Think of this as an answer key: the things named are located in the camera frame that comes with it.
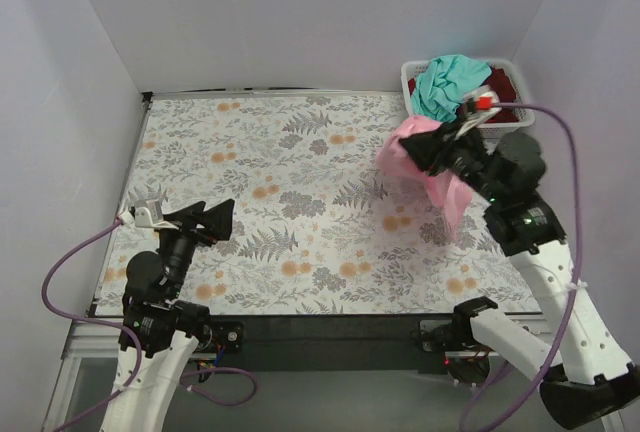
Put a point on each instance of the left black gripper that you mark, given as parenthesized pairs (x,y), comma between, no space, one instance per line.
(195,231)

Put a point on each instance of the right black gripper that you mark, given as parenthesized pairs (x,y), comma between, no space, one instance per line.
(451,150)

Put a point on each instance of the pink t shirt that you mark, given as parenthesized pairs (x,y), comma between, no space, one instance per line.
(443,189)

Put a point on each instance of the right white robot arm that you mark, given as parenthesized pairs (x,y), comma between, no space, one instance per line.
(583,374)

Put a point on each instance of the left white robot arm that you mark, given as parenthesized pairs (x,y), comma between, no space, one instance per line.
(160,331)

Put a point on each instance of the teal t shirt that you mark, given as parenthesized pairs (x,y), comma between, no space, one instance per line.
(440,89)

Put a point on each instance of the white plastic basket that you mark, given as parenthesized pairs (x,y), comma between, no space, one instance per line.
(491,130)

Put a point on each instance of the dark red t shirt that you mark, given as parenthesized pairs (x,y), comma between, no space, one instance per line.
(497,82)

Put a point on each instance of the floral table mat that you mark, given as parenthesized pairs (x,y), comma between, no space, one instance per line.
(318,228)

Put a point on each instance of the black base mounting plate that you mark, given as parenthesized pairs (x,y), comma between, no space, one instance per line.
(328,342)

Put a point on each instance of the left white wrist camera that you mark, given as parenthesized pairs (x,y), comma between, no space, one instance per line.
(147,213)

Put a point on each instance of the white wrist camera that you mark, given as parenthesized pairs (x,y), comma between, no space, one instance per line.
(477,108)
(147,213)

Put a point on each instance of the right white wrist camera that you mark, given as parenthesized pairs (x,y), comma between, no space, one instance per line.
(477,108)

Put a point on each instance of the aluminium frame rail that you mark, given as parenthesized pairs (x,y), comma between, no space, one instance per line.
(86,372)

